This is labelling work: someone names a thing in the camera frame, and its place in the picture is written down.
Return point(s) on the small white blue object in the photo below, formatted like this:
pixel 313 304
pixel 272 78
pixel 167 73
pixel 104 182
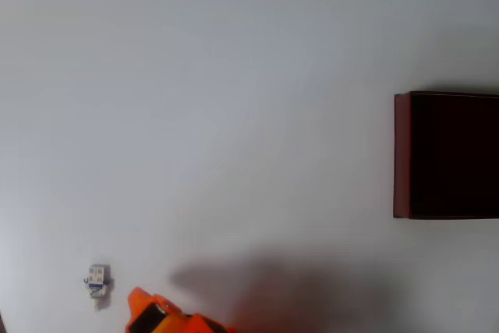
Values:
pixel 97 276

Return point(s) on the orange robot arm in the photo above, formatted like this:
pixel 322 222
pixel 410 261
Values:
pixel 183 323

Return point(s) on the dark red open box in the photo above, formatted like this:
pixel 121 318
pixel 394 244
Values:
pixel 448 153

